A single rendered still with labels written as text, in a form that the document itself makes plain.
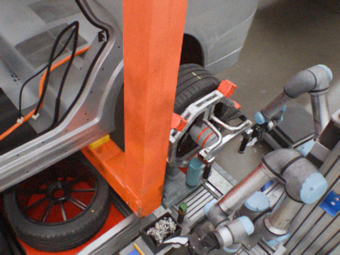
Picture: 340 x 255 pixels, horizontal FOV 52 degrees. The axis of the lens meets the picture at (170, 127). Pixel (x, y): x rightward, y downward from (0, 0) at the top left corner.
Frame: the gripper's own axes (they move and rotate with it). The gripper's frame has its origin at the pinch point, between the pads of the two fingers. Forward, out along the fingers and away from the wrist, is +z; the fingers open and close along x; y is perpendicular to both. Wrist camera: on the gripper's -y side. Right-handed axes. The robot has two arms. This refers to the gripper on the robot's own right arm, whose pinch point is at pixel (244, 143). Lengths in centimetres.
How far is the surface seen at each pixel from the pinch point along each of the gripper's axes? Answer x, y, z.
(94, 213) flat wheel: -34, -33, 92
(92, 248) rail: -21, -44, 103
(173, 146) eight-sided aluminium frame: -20.7, 9.2, 42.7
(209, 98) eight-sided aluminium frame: -24.7, 27.4, 13.0
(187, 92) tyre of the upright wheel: -32, 34, 25
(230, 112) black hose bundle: -12.9, 20.5, 5.7
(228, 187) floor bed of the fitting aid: -7, -75, -16
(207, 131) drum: -16.9, 8.9, 18.5
